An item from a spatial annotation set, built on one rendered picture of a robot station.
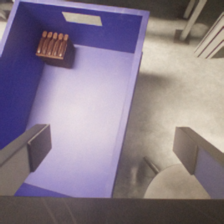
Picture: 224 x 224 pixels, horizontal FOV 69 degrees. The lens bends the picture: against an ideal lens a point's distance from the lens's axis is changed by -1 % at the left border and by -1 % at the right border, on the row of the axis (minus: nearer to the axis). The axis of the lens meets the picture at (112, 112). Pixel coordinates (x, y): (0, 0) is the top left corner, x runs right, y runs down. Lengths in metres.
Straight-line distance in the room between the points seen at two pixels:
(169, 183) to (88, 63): 0.52
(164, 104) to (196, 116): 0.16
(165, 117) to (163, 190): 0.37
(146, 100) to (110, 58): 0.30
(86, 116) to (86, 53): 0.26
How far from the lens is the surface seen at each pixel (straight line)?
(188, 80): 0.92
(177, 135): 0.17
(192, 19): 0.87
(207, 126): 0.91
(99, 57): 0.69
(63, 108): 0.66
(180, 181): 0.61
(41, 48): 0.67
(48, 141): 0.17
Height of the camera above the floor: 0.82
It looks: 79 degrees down
